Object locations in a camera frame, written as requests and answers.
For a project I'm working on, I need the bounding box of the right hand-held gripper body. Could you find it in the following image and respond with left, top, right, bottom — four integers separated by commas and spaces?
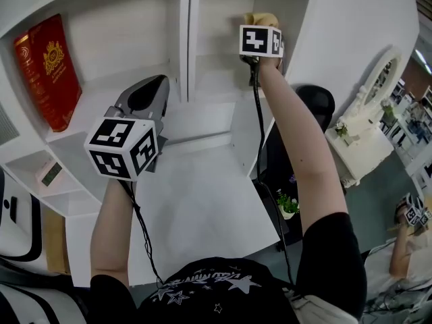
239, 24, 287, 68

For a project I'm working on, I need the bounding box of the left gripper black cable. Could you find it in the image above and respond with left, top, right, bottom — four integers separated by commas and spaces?
117, 180, 167, 289

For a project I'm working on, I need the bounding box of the white ornate dressing table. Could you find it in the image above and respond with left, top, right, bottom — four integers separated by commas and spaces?
324, 45, 406, 188

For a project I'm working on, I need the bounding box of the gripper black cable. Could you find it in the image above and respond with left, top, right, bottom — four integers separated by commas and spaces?
248, 58, 298, 294
117, 180, 167, 289

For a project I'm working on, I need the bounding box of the person's right forearm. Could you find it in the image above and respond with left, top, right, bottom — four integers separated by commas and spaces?
258, 57, 349, 236

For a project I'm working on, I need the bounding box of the white shelf unit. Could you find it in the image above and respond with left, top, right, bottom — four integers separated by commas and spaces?
0, 0, 421, 217

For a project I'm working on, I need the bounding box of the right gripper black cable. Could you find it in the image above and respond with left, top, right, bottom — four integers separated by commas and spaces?
248, 58, 298, 294

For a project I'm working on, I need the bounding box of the small white digital clock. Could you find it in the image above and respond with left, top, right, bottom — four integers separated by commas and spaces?
34, 158, 64, 188

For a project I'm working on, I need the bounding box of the white desk with drawers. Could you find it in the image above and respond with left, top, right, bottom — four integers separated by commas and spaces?
65, 132, 281, 288

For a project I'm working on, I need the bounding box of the small plant in white pot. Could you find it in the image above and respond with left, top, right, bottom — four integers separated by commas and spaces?
275, 188, 301, 221

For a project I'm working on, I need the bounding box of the yellow wiping cloth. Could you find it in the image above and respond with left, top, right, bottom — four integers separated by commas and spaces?
243, 11, 281, 28

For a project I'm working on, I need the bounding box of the black high-back office chair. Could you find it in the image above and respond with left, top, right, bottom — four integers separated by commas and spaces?
252, 84, 336, 253

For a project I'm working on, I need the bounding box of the person's left forearm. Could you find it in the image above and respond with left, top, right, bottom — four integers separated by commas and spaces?
90, 177, 136, 288

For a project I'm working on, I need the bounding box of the red book with gold crest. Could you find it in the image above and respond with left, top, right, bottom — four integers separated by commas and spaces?
13, 13, 83, 133

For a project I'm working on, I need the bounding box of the person's black star-print clothing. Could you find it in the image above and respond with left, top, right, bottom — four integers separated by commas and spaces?
88, 211, 369, 324

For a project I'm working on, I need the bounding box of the beige waist pouch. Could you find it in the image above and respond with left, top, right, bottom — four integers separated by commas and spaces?
282, 284, 359, 324

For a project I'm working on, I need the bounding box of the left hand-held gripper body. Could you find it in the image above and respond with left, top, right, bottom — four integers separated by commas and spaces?
84, 105, 169, 182

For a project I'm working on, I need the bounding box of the brown cardboard box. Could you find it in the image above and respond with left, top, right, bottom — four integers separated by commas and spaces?
41, 207, 72, 277

